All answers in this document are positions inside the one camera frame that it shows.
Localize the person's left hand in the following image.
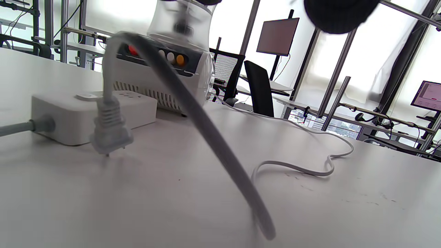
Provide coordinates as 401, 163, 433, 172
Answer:
304, 0, 380, 35

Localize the white blender with clear jar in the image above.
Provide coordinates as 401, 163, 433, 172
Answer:
103, 0, 216, 116

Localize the white blender power cord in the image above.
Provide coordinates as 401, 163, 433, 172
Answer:
90, 32, 355, 241

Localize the white power strip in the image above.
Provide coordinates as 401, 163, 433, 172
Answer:
31, 90, 158, 146

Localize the monitor on black pole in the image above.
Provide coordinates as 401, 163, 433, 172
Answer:
256, 10, 300, 82

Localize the white background desk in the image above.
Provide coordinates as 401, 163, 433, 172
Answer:
237, 74, 294, 97

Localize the black solid-back office chair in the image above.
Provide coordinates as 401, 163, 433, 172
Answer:
244, 60, 275, 118

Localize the monitor with pink screen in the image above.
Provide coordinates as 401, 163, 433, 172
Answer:
411, 81, 441, 112

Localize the black mesh office chair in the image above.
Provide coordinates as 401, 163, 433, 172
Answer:
209, 48, 246, 106

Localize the aluminium frame post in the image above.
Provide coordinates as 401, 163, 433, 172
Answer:
316, 29, 358, 118

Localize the aluminium rail with clamps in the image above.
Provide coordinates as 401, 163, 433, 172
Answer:
322, 76, 441, 159

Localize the grey metal frame rack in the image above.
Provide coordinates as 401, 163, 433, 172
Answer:
0, 0, 108, 71

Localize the white power strip cable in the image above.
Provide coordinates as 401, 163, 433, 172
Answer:
0, 117, 56, 137

